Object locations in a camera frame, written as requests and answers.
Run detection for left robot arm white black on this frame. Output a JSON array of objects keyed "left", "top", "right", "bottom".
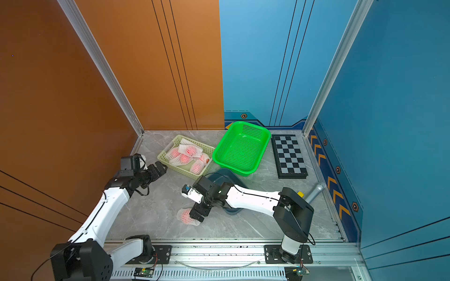
[{"left": 50, "top": 153, "right": 168, "bottom": 281}]

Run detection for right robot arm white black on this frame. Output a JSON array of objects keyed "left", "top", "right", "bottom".
[{"left": 181, "top": 176, "right": 315, "bottom": 263}]

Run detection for netted apple left of basket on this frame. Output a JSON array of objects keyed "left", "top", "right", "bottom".
[{"left": 165, "top": 147, "right": 180, "bottom": 161}]

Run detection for dark teal plastic tray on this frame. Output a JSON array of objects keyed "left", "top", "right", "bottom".
[{"left": 206, "top": 167, "right": 249, "bottom": 215}]

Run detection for netted apple top of basket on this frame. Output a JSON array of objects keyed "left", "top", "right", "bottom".
[{"left": 178, "top": 138, "right": 203, "bottom": 158}]

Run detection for cream perforated plastic basket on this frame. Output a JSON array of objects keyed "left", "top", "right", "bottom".
[{"left": 158, "top": 135, "right": 215, "bottom": 179}]

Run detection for green plastic mesh basket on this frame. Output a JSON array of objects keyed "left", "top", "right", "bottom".
[{"left": 213, "top": 121, "right": 271, "bottom": 176}]

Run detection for left green circuit board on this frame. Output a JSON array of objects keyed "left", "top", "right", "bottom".
[{"left": 133, "top": 268, "right": 155, "bottom": 279}]

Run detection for green circuit board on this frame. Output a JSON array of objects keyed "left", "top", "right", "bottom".
[
  {"left": 133, "top": 268, "right": 155, "bottom": 279},
  {"left": 284, "top": 267, "right": 306, "bottom": 281}
]

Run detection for black white checkerboard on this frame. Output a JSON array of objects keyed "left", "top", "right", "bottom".
[{"left": 271, "top": 134, "right": 308, "bottom": 179}]

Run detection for right green circuit board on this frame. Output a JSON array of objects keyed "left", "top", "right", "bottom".
[{"left": 284, "top": 267, "right": 306, "bottom": 281}]

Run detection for silver metal cylinder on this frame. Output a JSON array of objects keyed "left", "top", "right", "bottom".
[{"left": 304, "top": 183, "right": 325, "bottom": 204}]

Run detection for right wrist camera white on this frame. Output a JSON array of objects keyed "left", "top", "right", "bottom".
[{"left": 181, "top": 185, "right": 203, "bottom": 204}]

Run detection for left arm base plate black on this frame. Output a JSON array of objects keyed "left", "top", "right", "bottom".
[{"left": 127, "top": 245, "right": 172, "bottom": 266}]

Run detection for aluminium front rail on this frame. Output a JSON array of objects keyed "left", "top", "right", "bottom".
[{"left": 70, "top": 238, "right": 366, "bottom": 269}]

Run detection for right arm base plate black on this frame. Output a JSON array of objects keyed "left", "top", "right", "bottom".
[{"left": 264, "top": 244, "right": 314, "bottom": 264}]

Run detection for left aluminium corner post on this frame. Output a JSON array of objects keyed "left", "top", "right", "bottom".
[{"left": 57, "top": 0, "right": 144, "bottom": 138}]

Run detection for aluminium corner post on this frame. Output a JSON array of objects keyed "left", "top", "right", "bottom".
[
  {"left": 302, "top": 0, "right": 374, "bottom": 137},
  {"left": 57, "top": 0, "right": 144, "bottom": 138}
]

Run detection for right aluminium corner post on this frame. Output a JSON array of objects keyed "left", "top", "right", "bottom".
[{"left": 302, "top": 0, "right": 374, "bottom": 137}]

